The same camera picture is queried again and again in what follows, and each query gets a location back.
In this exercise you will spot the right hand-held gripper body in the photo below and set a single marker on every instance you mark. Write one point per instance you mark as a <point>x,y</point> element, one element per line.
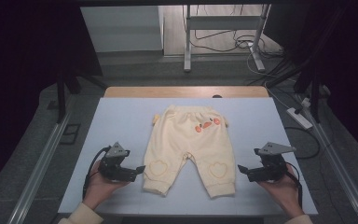
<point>270,168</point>

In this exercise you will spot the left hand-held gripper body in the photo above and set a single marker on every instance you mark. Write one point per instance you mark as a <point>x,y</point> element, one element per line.
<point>113,166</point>

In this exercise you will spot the cream baby pants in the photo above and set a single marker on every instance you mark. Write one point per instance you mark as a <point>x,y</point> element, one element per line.
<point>180,140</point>

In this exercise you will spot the person's left hand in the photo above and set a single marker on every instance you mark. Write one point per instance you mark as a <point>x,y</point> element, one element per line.
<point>98,189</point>

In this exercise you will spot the person's right hand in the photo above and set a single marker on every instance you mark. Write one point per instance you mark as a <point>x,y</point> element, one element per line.
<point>287,196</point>

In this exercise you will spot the white power strip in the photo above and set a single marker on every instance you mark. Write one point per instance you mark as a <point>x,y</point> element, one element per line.
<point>299,118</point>

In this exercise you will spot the white plug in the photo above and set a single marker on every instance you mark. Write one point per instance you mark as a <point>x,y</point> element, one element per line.
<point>306,102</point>

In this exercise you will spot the small black table knob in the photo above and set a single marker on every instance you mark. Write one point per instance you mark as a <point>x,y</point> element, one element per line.
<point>217,96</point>

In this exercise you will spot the black metal stand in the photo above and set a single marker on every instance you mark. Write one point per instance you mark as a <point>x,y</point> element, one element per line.
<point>315,87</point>
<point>61,96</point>

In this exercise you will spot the dark curtain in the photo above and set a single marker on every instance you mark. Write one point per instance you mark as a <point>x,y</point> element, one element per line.
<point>18,77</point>
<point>357,77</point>

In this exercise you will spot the black floor bracket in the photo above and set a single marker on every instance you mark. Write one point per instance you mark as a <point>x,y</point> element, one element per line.
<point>70,133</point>

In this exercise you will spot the aluminium rail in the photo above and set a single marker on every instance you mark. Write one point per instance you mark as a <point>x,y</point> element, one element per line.
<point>338,168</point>
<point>37,174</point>

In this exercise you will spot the white metal desk frame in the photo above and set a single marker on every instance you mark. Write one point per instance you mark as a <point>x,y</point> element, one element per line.
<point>220,22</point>

